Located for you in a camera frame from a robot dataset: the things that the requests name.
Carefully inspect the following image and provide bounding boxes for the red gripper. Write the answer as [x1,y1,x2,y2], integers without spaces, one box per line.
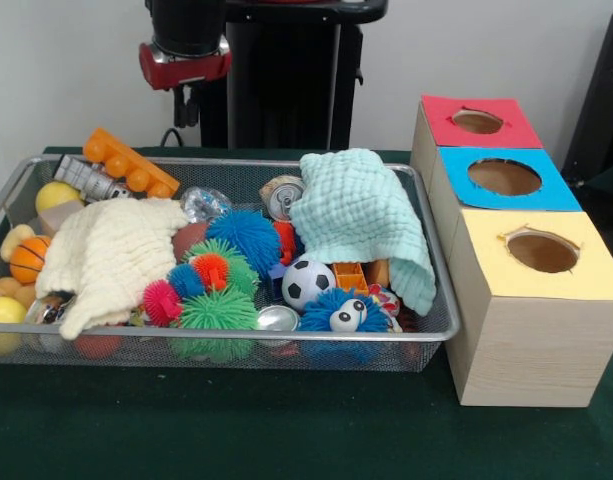
[138,37,233,127]

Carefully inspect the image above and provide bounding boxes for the long orange toy block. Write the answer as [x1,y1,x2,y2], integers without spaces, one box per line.
[82,128,181,200]

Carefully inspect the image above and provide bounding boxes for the cream muslin cloth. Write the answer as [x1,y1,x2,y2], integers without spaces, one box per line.
[35,198,190,341]

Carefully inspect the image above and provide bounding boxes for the mint muslin cloth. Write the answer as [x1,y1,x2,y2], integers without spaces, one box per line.
[288,148,437,317]

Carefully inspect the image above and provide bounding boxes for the wooden box with three holes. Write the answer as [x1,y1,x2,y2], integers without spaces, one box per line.
[409,94,613,407]

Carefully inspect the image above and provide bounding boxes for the crushed clear plastic bottle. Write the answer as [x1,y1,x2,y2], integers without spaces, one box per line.
[179,185,233,224]

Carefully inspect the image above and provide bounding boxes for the blue spiky rubber ball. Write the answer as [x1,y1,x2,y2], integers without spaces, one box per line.
[207,209,282,269]

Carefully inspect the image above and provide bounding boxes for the multicoloured spiky caterpillar toy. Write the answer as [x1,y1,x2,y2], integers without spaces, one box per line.
[141,239,261,326]

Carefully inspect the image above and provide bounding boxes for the green spiky rubber ball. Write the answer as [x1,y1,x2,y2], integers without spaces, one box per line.
[178,289,260,361]

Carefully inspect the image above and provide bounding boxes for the black and white soccer ball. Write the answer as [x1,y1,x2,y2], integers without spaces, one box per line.
[281,258,337,314]

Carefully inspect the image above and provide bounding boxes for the orange mini basketball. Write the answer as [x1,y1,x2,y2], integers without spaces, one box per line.
[9,235,52,285]

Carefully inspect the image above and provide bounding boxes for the blue spiky ball with eyes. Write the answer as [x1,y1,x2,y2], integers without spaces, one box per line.
[298,288,392,364]

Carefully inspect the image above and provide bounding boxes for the dark green tablecloth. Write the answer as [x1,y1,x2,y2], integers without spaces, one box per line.
[0,145,613,480]

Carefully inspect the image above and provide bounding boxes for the black equipment case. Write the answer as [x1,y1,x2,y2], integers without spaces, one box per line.
[560,7,613,186]

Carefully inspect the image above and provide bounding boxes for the black cable loop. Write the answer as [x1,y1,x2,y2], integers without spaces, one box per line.
[160,127,202,147]

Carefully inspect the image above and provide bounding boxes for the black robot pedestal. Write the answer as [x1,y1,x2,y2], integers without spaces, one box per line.
[195,0,390,150]

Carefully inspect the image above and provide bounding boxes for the silver wire mesh bin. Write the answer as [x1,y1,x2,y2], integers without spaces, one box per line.
[0,154,461,375]

